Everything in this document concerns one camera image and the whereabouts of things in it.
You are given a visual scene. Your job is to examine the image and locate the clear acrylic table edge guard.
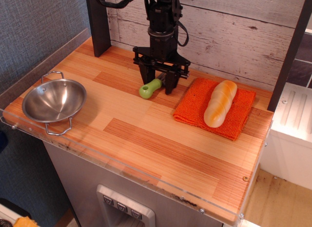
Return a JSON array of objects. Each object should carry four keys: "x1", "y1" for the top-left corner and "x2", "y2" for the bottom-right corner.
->
[{"x1": 1, "y1": 105, "x2": 249, "y2": 227}]

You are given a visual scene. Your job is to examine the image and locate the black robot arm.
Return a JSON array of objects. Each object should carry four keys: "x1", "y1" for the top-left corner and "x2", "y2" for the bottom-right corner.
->
[{"x1": 133, "y1": 0, "x2": 191, "y2": 95}]

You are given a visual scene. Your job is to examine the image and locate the white toy sink unit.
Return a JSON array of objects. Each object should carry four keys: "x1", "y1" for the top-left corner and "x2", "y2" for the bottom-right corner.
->
[{"x1": 260, "y1": 83, "x2": 312, "y2": 189}]

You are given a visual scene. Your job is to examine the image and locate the dark left vertical post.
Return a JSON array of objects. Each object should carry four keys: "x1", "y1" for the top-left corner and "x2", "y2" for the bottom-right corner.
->
[{"x1": 86, "y1": 0, "x2": 111, "y2": 57}]

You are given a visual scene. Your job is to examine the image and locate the stainless steel two-handled bowl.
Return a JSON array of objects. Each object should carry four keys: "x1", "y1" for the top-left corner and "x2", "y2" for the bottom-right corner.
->
[{"x1": 22, "y1": 71, "x2": 87, "y2": 136}]

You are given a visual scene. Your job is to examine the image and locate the dark vertical post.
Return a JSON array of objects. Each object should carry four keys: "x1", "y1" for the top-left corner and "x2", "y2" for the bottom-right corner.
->
[
  {"x1": 86, "y1": 0, "x2": 111, "y2": 57},
  {"x1": 267, "y1": 0, "x2": 312, "y2": 112}
]

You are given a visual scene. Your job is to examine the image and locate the orange knitted cloth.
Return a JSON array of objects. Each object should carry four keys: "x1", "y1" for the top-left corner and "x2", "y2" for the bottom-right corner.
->
[{"x1": 173, "y1": 78, "x2": 256, "y2": 141}]

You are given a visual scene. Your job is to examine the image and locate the orange black object bottom left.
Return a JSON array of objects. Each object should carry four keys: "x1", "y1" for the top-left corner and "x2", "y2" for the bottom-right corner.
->
[{"x1": 0, "y1": 217, "x2": 38, "y2": 227}]

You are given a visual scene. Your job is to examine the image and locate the silver dispenser panel with buttons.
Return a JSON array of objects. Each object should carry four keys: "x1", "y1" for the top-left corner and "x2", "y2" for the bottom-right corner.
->
[{"x1": 97, "y1": 184, "x2": 156, "y2": 227}]

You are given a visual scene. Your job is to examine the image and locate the dark right vertical post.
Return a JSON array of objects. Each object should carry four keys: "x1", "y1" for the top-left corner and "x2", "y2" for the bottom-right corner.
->
[{"x1": 267, "y1": 0, "x2": 312, "y2": 112}]

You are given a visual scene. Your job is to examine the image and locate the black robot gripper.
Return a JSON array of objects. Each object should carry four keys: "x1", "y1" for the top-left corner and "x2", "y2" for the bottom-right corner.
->
[{"x1": 133, "y1": 29, "x2": 191, "y2": 95}]

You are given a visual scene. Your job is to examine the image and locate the grey toy fridge cabinet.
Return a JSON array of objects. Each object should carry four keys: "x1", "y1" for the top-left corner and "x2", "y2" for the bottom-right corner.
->
[{"x1": 44, "y1": 143, "x2": 223, "y2": 227}]

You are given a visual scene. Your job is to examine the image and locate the plastic toy bread loaf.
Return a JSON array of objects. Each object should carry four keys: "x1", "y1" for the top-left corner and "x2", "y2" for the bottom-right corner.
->
[{"x1": 204, "y1": 80, "x2": 237, "y2": 128}]

